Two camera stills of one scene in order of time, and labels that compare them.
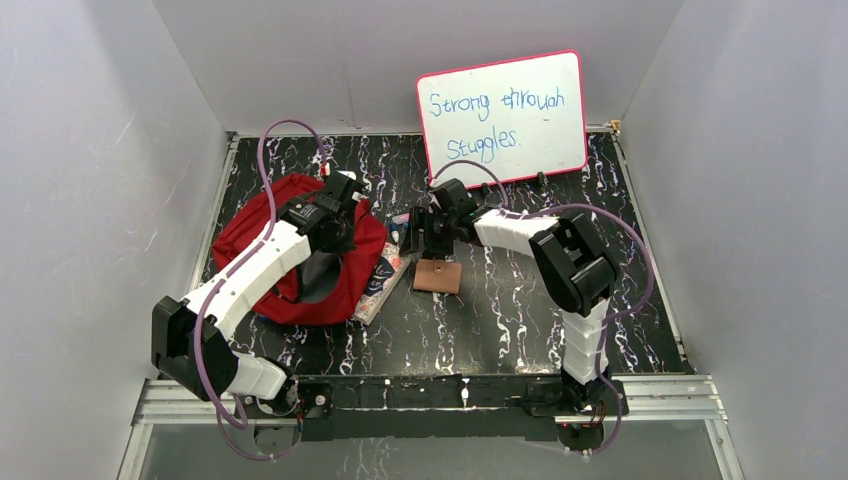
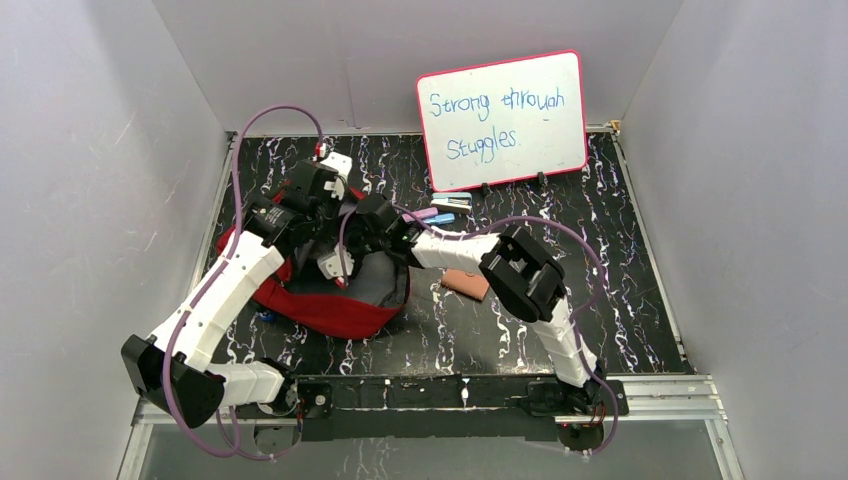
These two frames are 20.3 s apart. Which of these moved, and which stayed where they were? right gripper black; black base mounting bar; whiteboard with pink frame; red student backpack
Moved: right gripper black; red student backpack
Stayed: whiteboard with pink frame; black base mounting bar
